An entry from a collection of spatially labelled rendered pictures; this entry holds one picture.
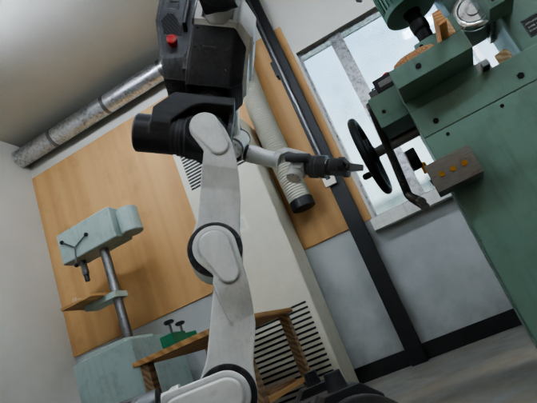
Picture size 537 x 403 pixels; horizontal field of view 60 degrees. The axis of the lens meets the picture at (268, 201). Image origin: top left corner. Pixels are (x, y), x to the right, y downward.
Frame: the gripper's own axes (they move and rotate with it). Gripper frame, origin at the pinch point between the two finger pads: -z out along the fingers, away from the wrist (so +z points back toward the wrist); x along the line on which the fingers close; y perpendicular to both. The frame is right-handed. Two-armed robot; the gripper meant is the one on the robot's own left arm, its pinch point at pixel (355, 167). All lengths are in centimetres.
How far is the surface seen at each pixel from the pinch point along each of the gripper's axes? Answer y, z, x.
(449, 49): 21, -34, 44
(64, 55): 88, 226, -42
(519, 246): -28, -53, 31
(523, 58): 21, -52, 35
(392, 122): 8.9, -16.7, 22.1
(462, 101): 10, -37, 34
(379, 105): 15.6, -11.5, 20.7
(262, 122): 55, 92, -94
